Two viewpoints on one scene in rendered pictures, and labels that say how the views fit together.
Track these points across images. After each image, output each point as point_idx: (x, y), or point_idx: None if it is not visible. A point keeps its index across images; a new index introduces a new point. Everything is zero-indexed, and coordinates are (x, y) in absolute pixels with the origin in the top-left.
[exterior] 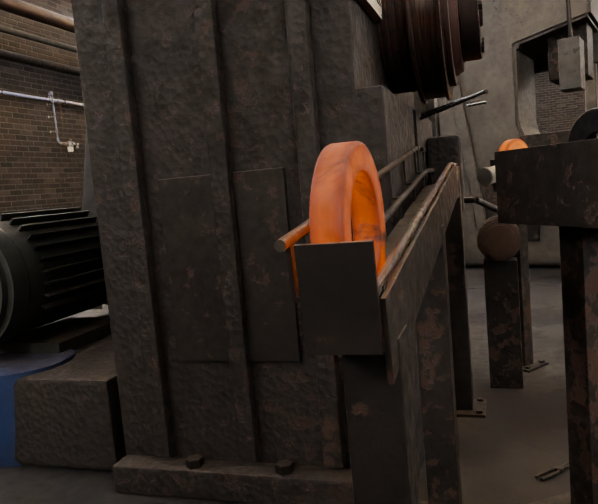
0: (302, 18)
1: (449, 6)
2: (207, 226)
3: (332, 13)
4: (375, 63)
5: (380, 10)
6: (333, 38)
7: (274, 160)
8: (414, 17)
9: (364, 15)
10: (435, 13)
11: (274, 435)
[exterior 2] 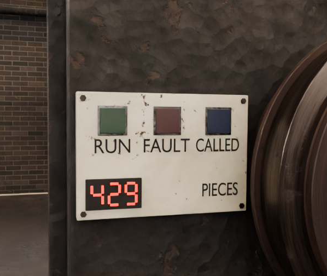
0: (48, 233)
1: None
2: None
3: (68, 236)
4: (225, 271)
5: (234, 200)
6: (68, 266)
7: None
8: (267, 228)
9: (169, 220)
10: (280, 240)
11: None
